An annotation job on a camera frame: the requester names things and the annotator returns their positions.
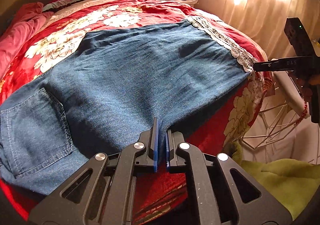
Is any patterned pillow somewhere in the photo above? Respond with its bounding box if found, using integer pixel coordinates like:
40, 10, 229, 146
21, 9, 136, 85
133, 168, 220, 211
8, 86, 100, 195
42, 0, 84, 12

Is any cream curtain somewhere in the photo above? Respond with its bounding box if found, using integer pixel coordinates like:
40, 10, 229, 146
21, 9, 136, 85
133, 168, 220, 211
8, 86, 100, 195
222, 0, 319, 59

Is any pink duvet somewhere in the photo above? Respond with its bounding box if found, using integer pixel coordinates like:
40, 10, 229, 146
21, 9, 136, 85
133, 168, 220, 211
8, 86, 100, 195
0, 2, 54, 76

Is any red floral bed blanket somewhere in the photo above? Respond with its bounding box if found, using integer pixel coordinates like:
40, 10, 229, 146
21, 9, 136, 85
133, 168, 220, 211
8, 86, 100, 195
1, 0, 273, 224

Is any blue denim pants lace trim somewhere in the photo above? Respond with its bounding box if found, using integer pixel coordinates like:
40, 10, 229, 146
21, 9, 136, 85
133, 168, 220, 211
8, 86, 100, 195
1, 16, 252, 195

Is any white wire basket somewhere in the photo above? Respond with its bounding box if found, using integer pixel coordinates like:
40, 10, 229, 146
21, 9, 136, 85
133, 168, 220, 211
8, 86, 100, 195
242, 87, 309, 150

